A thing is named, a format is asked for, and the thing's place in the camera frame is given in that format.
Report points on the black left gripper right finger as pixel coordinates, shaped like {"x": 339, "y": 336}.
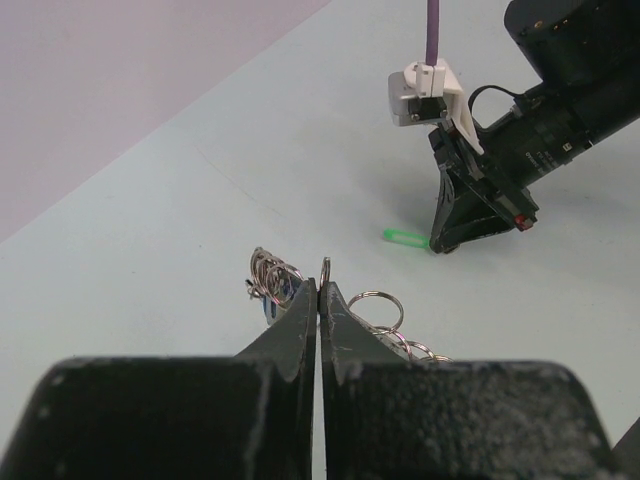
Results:
{"x": 387, "y": 417}

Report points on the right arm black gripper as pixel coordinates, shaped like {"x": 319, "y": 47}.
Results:
{"x": 486, "y": 195}

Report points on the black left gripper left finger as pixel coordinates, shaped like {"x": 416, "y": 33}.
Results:
{"x": 248, "y": 416}

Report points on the green tagged key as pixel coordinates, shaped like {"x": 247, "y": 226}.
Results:
{"x": 404, "y": 238}

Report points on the metal keyring disc with keys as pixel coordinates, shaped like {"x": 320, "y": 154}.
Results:
{"x": 275, "y": 283}

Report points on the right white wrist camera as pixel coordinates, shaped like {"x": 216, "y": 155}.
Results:
{"x": 423, "y": 94}

